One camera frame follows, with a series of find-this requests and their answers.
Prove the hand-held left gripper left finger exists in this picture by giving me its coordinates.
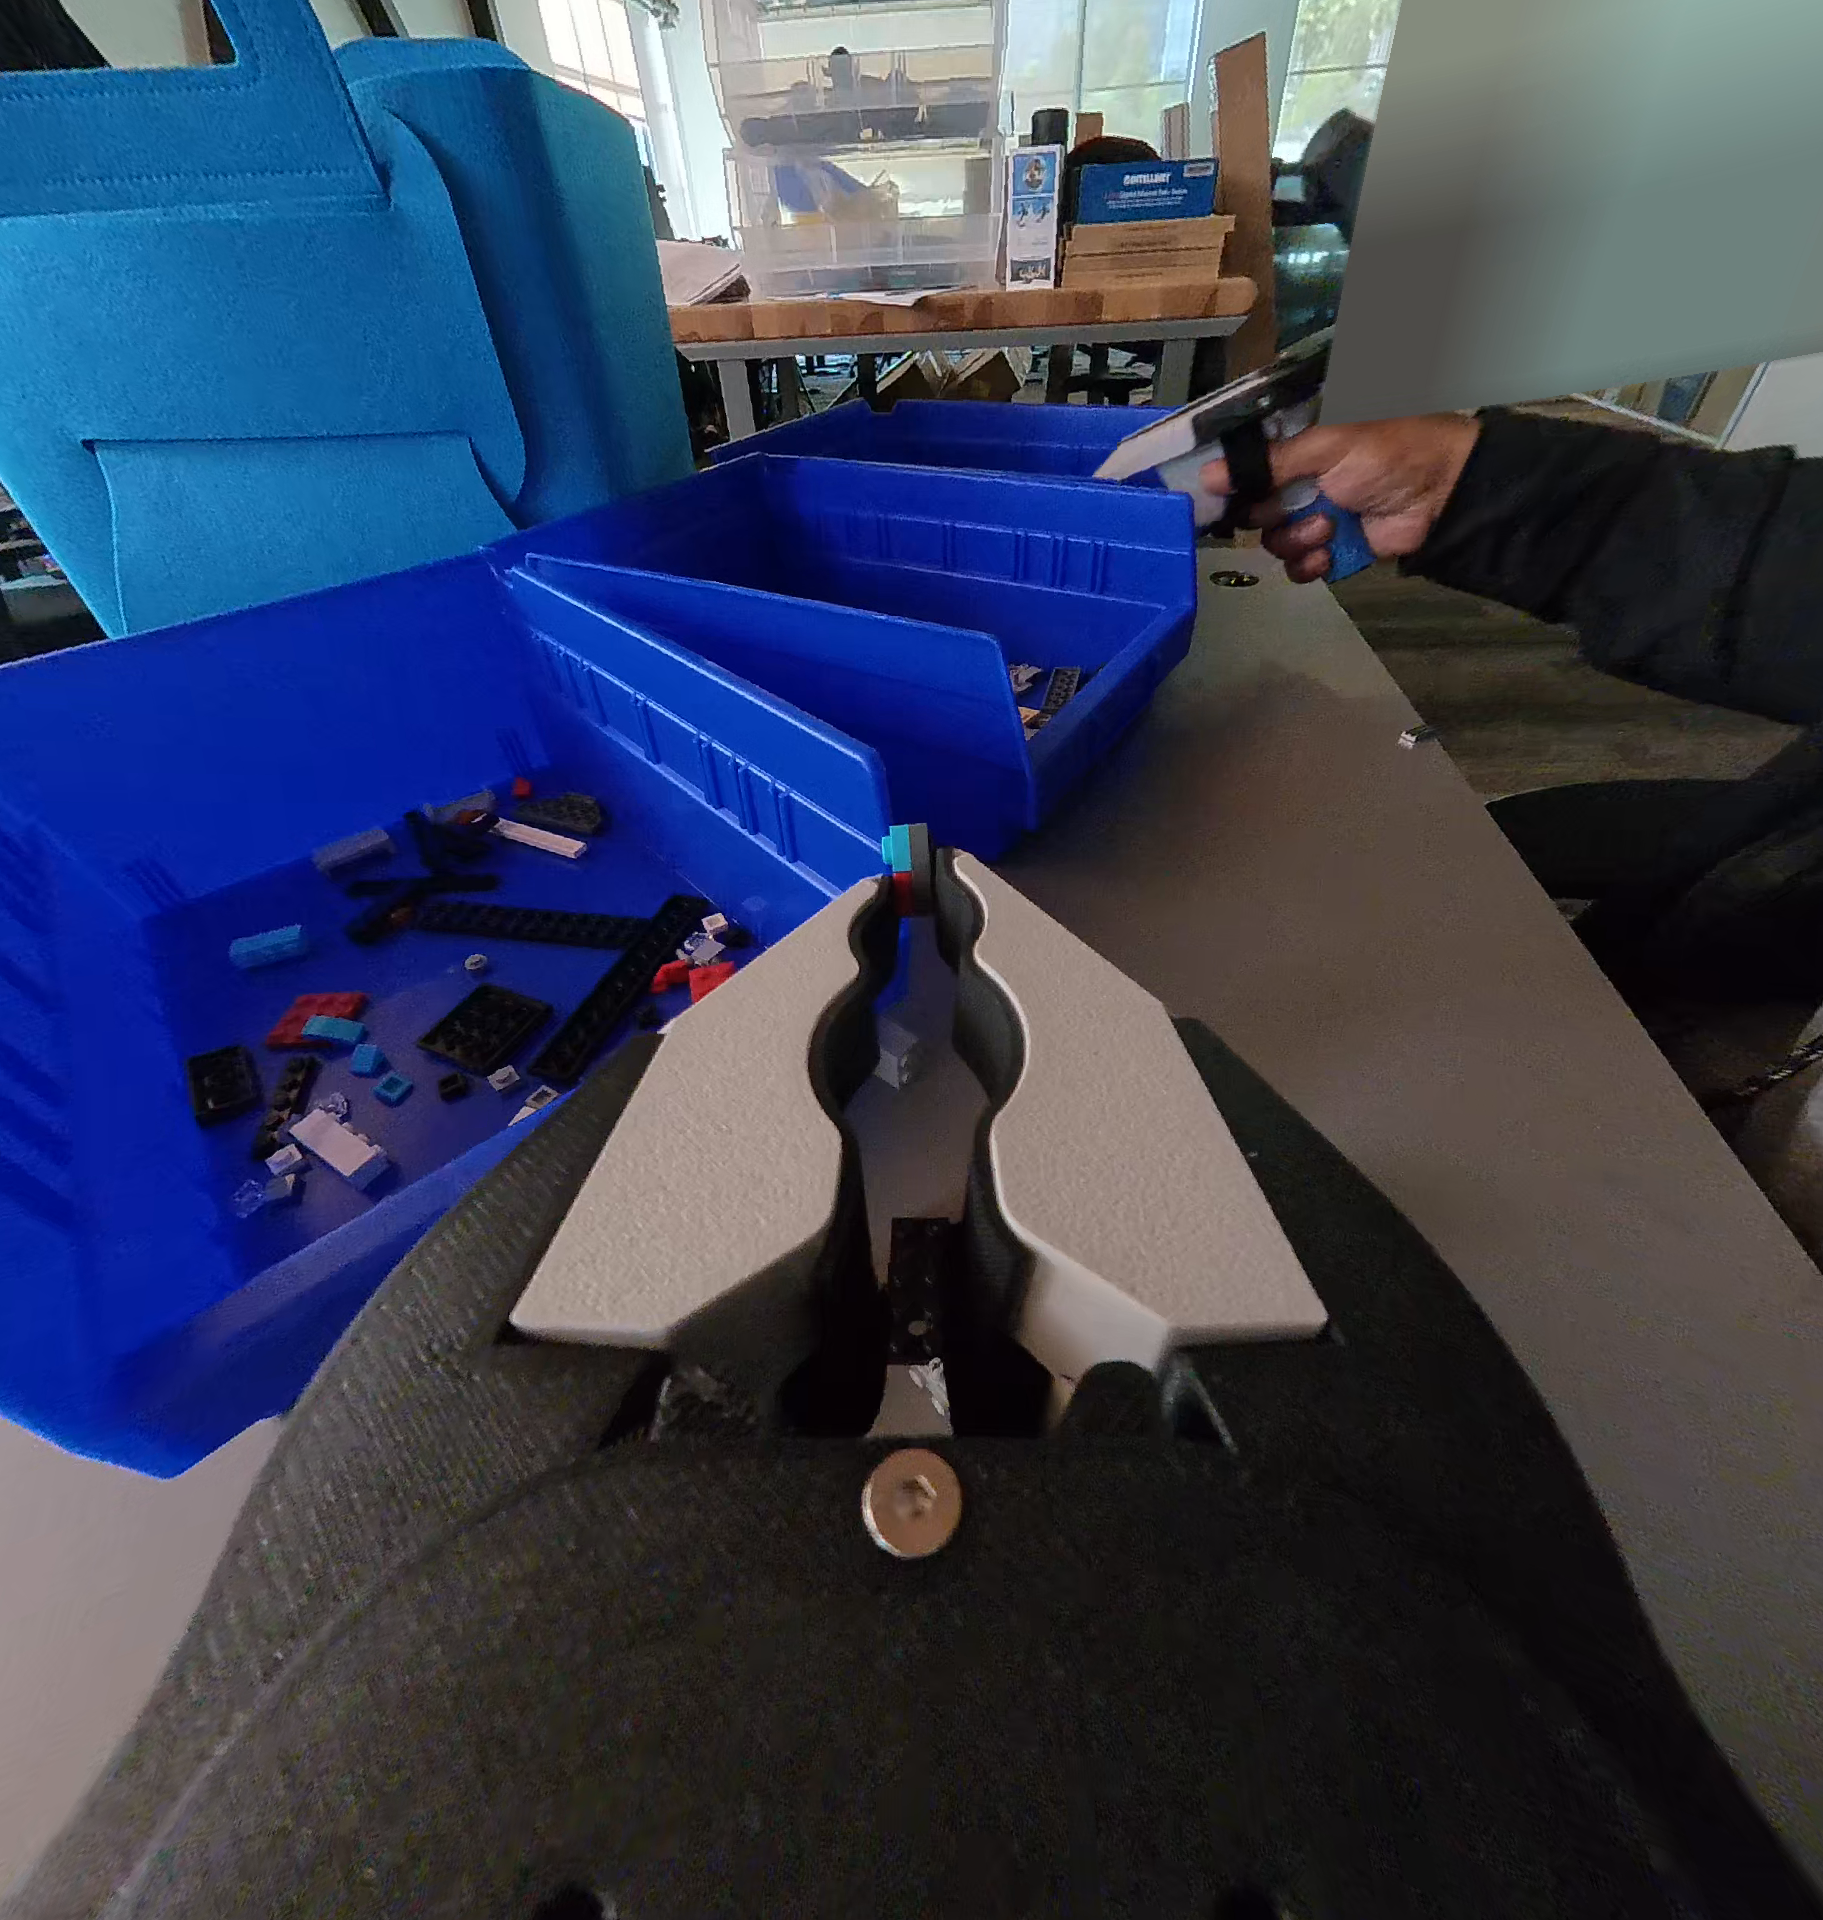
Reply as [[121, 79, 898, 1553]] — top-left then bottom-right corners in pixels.
[[509, 878, 905, 1353]]

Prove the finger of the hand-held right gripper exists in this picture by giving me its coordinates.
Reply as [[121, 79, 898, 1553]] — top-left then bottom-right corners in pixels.
[[1091, 365, 1328, 485]]

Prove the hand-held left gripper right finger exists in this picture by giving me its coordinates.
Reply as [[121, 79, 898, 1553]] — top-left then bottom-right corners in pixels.
[[930, 848, 1332, 1421]]

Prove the person's right forearm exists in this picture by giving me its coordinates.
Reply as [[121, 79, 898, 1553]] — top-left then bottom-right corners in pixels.
[[1402, 405, 1823, 729]]

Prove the grey desk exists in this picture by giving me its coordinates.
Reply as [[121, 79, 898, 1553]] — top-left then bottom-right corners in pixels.
[[0, 564, 1823, 1894]]

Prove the person's right hand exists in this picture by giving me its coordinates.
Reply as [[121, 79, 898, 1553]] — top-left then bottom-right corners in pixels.
[[1206, 410, 1485, 586]]

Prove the wooden box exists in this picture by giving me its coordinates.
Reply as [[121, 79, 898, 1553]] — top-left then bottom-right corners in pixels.
[[1061, 217, 1244, 291]]

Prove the blue plastic bin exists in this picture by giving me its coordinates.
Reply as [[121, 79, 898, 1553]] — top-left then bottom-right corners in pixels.
[[486, 449, 1199, 878], [0, 547, 893, 1482], [702, 399, 1180, 484]]

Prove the black brick assembly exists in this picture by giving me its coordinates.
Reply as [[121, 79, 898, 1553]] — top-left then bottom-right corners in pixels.
[[879, 1211, 959, 1372]]

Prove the wooden table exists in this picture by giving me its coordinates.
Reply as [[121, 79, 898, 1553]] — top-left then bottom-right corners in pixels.
[[671, 275, 1261, 437]]

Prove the blue cardboard box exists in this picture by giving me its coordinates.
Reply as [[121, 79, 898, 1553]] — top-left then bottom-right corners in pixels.
[[1074, 158, 1223, 222]]

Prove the small printed card box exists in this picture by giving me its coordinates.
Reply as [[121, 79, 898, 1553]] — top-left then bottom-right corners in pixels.
[[1004, 147, 1069, 291]]

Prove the cardboard sheet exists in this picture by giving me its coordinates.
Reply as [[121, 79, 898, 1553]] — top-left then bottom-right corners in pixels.
[[1210, 32, 1285, 386]]

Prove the black mesh office chair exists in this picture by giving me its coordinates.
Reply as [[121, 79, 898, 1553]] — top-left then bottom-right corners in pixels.
[[1271, 107, 1378, 362]]

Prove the clear plastic drawer organiser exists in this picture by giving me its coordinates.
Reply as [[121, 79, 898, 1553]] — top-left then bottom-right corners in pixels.
[[698, 0, 1011, 297]]

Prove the person's black jacket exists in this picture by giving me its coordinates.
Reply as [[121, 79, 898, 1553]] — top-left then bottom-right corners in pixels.
[[1490, 720, 1823, 1109]]

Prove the black speckled drawstring cord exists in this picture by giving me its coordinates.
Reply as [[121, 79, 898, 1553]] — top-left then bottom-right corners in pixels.
[[1715, 983, 1823, 1114]]

